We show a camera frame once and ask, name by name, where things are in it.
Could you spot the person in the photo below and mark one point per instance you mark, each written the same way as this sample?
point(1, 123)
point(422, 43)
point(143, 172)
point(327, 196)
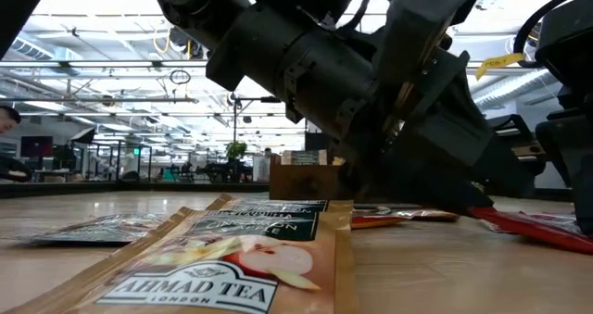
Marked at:
point(7, 119)

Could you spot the dark monitor screen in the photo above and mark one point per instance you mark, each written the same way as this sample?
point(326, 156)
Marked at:
point(37, 146)

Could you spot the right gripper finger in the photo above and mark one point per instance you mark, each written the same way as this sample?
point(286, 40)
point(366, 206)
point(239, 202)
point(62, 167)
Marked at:
point(509, 125)

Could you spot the wooden three-compartment box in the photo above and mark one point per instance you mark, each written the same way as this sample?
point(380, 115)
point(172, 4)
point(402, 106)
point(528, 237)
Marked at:
point(301, 182)

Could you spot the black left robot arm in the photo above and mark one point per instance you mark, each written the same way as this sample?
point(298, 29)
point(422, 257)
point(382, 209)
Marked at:
point(278, 50)

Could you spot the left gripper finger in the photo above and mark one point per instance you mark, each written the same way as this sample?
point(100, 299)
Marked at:
point(426, 184)

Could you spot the red strawberry tea bag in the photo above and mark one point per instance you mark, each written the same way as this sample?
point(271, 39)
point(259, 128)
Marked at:
point(533, 230)
point(556, 220)

